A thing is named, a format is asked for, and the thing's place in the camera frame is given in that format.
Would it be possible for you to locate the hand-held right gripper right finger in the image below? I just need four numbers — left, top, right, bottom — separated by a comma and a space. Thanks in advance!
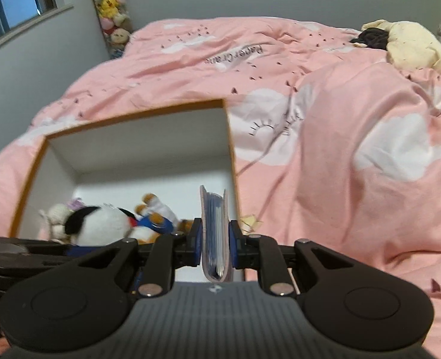
229, 220, 356, 297

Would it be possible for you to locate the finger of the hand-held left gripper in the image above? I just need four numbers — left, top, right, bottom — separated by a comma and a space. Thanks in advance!
0, 236, 107, 258

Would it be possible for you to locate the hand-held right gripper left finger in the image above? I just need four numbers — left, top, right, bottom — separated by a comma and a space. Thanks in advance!
76, 219, 203, 298

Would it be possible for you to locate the pink card holder booklet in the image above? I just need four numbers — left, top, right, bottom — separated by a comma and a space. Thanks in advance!
200, 185, 233, 283

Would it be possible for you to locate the white cardboard box orange rim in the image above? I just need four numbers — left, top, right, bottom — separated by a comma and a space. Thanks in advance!
10, 98, 244, 247

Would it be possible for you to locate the yellow paper scrap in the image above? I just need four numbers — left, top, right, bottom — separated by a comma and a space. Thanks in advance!
240, 215, 263, 232

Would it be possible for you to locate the small white plush purple bow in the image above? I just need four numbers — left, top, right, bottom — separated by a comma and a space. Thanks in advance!
38, 197, 84, 243

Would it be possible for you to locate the duck plush toy blue outfit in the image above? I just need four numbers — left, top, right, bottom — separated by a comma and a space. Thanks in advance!
126, 193, 193, 245

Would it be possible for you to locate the black and white plush toy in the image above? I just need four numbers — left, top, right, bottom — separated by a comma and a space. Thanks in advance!
64, 204, 136, 247

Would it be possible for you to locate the pink cloud print blanket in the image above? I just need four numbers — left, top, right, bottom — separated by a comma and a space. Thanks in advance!
0, 17, 441, 357

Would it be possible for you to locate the dark cloth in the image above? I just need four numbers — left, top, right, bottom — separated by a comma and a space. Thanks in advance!
349, 27, 390, 51

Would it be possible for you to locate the hanging column of plush toys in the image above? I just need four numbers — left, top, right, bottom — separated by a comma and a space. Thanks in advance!
81, 0, 133, 60

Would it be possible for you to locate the cream yellow plush toy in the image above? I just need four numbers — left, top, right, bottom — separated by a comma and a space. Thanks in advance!
361, 19, 441, 81

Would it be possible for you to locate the window with grey frame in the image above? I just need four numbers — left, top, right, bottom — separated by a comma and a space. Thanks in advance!
0, 0, 74, 60

